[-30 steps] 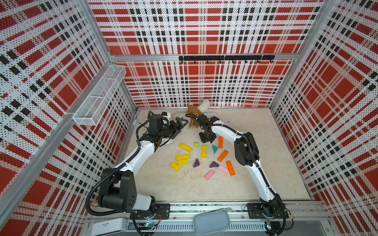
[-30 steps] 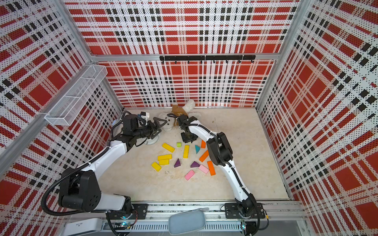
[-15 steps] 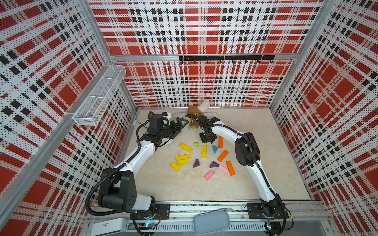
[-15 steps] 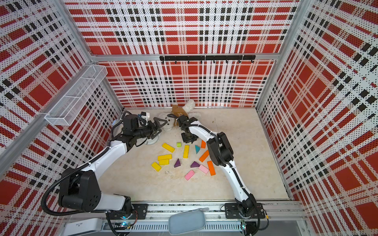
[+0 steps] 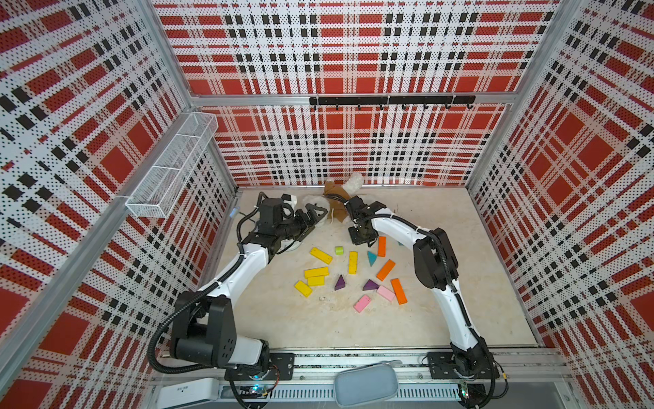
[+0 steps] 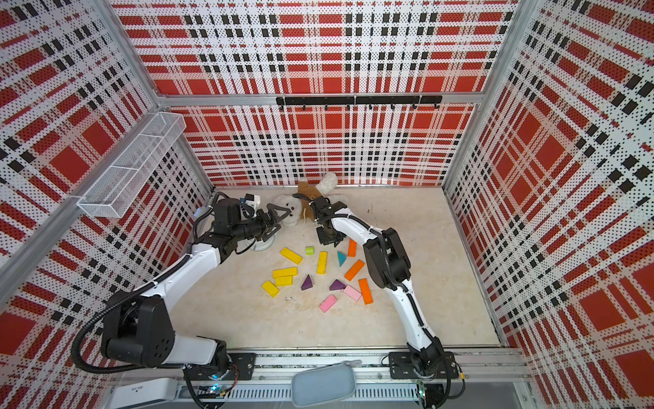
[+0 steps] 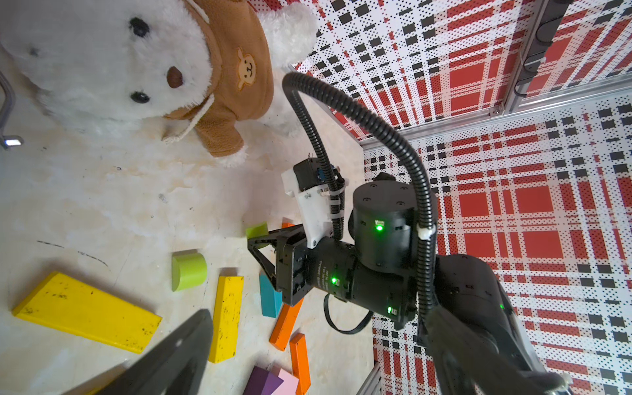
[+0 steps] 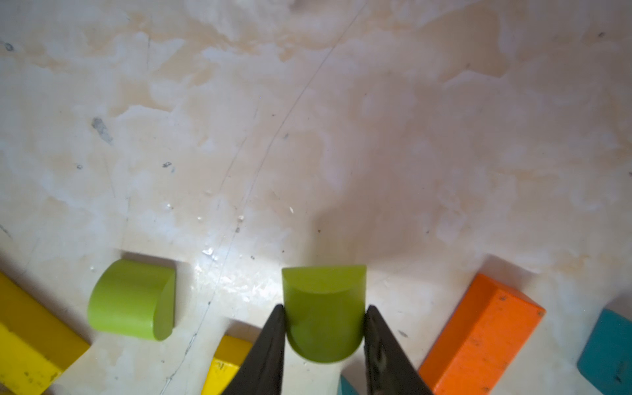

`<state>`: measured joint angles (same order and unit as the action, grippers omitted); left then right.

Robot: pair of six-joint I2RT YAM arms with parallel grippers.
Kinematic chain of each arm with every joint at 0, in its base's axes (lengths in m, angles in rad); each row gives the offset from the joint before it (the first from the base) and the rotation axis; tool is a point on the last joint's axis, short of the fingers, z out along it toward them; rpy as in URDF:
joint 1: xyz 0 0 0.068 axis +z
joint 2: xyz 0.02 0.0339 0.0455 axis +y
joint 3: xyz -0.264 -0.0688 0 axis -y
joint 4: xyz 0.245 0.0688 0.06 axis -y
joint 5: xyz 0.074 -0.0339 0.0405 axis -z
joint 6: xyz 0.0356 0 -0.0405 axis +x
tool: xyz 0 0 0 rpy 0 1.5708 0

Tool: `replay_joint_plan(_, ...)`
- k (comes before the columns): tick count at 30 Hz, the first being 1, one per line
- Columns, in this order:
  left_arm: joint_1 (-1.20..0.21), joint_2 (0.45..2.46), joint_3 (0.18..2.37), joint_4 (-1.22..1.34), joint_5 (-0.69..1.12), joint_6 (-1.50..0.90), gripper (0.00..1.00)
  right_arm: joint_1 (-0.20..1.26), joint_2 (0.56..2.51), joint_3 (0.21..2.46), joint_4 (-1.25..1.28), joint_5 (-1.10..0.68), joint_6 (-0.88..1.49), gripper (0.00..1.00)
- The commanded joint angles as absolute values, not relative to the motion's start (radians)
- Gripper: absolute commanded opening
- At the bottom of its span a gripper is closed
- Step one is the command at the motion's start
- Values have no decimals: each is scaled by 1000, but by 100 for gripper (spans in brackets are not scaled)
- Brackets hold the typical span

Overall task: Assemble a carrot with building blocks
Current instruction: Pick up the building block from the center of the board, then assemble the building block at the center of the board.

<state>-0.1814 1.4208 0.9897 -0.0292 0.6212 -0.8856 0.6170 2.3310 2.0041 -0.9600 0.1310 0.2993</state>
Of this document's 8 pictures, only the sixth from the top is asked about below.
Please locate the white alarm clock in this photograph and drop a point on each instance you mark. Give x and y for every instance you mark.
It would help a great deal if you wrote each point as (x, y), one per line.
(261, 246)

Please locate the pink block lower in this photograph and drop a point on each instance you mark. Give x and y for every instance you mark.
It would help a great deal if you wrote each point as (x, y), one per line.
(328, 303)

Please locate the pink block right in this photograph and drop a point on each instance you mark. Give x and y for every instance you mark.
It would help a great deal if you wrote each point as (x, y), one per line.
(352, 293)

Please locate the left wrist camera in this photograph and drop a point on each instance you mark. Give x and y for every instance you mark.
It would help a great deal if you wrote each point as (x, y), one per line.
(252, 200)

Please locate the white box device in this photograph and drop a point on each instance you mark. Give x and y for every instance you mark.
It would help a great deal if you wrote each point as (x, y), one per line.
(145, 394)

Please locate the white wire mesh basket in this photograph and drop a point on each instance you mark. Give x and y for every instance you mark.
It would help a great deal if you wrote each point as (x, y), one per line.
(115, 190)

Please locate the black hook rail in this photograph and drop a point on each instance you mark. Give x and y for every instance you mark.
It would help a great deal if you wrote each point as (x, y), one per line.
(328, 101)

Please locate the teal triangle block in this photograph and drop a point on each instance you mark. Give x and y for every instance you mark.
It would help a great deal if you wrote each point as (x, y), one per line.
(342, 258)

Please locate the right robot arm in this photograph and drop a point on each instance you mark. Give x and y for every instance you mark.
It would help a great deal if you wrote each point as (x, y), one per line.
(389, 267)

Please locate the purple triangle block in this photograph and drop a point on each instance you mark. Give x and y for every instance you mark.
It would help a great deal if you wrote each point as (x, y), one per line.
(337, 285)
(307, 283)

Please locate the orange block middle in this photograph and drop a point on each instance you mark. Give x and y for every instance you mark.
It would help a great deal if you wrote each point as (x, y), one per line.
(354, 270)

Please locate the yellow short block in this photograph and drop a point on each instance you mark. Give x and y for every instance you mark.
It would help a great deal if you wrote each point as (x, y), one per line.
(284, 281)

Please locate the purple triangle block right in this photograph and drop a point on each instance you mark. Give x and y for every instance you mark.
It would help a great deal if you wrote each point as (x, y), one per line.
(337, 285)

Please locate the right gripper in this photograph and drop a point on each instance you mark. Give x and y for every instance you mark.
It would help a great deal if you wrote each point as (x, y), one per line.
(324, 240)

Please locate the yellow long block upper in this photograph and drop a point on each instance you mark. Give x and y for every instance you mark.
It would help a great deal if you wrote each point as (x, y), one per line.
(291, 256)

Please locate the white teddy bear brown shirt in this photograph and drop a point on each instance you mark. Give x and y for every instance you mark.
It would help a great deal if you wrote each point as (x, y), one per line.
(300, 209)

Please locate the pink block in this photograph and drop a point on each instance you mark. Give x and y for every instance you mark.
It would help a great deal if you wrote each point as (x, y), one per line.
(352, 293)
(328, 303)

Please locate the orange block top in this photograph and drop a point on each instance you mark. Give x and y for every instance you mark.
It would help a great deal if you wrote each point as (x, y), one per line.
(352, 248)

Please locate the orange block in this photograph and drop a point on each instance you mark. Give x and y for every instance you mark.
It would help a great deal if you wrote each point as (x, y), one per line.
(352, 248)
(365, 291)
(354, 270)

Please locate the yellow small block left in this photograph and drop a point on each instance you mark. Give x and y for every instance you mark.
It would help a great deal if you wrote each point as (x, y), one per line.
(270, 289)

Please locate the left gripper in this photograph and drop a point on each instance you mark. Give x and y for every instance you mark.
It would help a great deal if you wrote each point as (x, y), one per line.
(267, 226)

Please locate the orange block lower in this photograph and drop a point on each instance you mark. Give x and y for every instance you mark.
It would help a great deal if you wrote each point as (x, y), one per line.
(365, 291)

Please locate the purple triangle block left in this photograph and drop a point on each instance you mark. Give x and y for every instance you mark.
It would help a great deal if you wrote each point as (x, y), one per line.
(307, 283)

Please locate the grey pouch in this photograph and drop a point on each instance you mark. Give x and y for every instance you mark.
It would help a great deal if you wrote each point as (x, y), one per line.
(323, 385)

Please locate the yellow long block middle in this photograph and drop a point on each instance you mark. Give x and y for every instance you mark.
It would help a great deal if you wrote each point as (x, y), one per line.
(278, 273)

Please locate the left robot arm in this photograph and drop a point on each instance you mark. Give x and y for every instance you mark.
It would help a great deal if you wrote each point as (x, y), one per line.
(134, 331)

